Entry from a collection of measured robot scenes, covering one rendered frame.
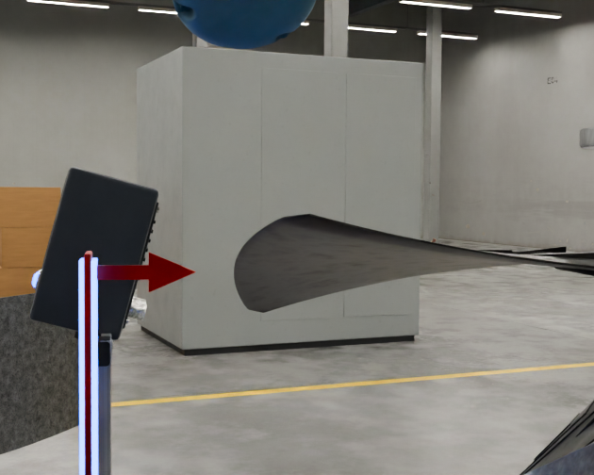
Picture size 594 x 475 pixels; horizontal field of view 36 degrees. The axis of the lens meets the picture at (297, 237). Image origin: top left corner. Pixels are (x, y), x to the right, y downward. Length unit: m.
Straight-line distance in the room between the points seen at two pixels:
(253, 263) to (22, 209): 8.08
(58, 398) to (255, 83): 4.61
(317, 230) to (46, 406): 2.17
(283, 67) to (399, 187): 1.34
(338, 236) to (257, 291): 0.16
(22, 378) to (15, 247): 6.14
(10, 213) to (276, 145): 2.76
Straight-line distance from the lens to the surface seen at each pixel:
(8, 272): 8.66
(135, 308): 1.17
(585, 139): 0.63
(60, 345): 2.64
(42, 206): 8.65
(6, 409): 2.51
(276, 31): 0.48
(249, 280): 0.61
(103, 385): 1.09
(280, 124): 6.99
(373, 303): 7.37
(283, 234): 0.50
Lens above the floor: 1.23
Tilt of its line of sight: 3 degrees down
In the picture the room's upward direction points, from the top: straight up
